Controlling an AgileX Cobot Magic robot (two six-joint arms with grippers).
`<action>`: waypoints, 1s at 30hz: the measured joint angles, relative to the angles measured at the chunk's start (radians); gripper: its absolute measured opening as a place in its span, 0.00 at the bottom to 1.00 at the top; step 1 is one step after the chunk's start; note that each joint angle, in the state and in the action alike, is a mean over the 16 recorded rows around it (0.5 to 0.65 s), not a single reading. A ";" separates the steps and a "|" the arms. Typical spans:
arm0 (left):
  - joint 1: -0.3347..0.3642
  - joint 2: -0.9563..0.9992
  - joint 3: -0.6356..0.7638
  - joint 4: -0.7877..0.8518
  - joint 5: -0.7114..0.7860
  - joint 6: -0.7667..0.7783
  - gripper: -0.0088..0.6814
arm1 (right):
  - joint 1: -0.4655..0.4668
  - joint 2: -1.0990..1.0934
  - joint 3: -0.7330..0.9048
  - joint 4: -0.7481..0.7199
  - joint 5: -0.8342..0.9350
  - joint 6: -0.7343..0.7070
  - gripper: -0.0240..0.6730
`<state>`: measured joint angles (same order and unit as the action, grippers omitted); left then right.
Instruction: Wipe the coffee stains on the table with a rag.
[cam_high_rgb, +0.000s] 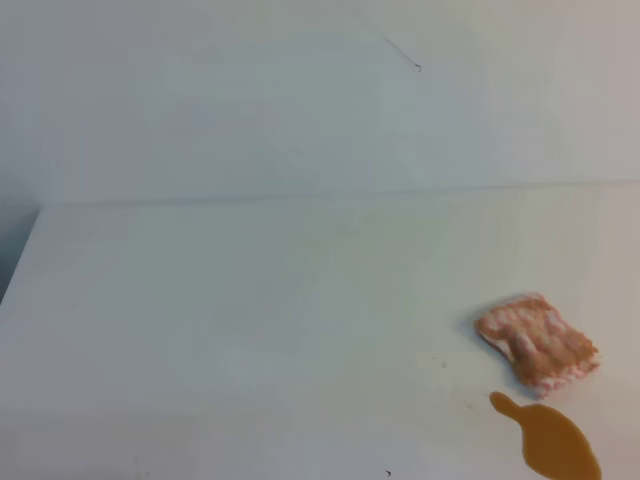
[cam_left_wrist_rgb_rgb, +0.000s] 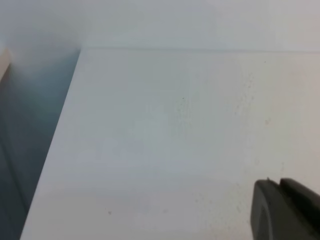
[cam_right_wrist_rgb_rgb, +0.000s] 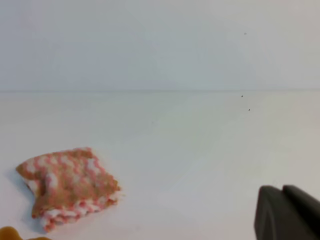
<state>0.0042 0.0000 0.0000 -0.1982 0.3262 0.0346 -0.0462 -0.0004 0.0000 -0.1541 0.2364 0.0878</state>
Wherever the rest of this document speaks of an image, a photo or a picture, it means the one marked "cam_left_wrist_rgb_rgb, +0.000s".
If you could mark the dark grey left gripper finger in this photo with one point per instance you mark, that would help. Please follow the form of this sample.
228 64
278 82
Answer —
286 210

